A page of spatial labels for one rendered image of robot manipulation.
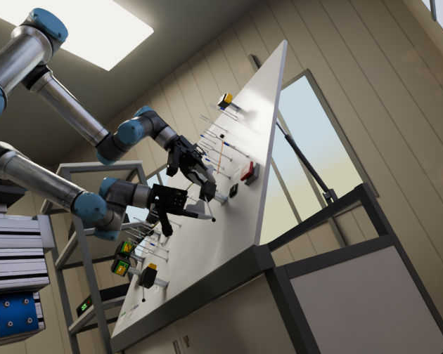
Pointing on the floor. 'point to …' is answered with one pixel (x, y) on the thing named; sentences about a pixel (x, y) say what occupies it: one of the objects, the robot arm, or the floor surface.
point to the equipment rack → (91, 247)
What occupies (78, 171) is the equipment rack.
